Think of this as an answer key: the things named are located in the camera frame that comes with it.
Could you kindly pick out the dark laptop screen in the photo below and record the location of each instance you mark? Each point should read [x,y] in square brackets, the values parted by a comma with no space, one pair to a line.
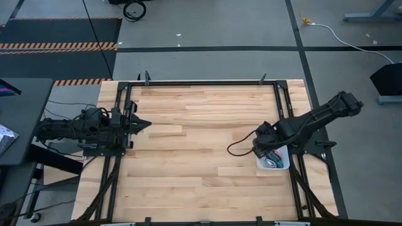
[7,88]

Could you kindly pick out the black mat with hazard stripes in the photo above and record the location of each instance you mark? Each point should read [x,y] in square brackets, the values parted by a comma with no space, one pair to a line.
[63,31]

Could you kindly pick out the teal marker pen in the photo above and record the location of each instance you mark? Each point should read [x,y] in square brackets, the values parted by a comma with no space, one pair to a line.
[278,162]

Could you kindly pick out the black box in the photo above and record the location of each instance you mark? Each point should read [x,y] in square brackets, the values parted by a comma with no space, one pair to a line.
[389,80]

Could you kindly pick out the black desk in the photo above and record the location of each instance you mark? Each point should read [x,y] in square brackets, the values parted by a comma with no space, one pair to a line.
[28,103]

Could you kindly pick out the black aluminium table frame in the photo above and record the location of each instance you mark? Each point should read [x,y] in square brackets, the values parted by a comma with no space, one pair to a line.
[204,83]

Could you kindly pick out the grey stand foot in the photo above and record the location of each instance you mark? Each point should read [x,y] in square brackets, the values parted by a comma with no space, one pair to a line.
[391,100]

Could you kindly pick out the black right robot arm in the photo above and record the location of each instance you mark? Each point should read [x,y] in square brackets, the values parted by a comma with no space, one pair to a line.
[320,114]

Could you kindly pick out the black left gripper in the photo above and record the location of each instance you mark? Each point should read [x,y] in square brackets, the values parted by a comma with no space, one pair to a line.
[124,132]

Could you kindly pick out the grey patterned pad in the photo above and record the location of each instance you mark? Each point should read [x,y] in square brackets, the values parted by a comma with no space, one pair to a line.
[6,138]

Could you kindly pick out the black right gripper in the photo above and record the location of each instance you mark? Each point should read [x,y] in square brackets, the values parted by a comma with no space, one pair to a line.
[267,138]

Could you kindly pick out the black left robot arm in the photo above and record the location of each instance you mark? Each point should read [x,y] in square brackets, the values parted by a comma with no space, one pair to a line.
[63,128]

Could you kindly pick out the white plastic bin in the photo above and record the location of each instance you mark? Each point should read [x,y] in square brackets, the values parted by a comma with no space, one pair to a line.
[285,157]

